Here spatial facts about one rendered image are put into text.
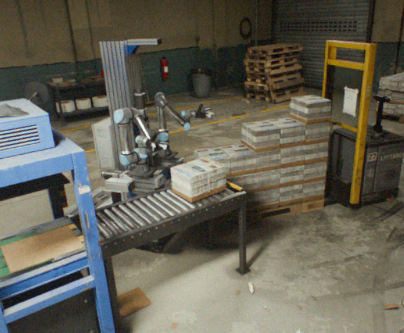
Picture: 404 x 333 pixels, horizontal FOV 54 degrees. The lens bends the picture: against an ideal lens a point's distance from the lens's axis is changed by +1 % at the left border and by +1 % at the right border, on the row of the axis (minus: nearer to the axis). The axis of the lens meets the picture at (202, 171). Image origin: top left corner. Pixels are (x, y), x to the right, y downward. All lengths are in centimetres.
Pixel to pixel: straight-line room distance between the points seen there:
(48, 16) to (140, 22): 222
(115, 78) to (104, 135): 59
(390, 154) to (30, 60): 769
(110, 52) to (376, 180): 325
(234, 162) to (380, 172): 177
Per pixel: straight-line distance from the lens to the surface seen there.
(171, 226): 302
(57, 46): 1003
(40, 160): 227
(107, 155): 419
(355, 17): 1124
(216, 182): 332
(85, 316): 293
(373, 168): 490
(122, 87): 391
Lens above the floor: 224
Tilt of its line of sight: 22 degrees down
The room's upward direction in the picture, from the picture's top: 3 degrees counter-clockwise
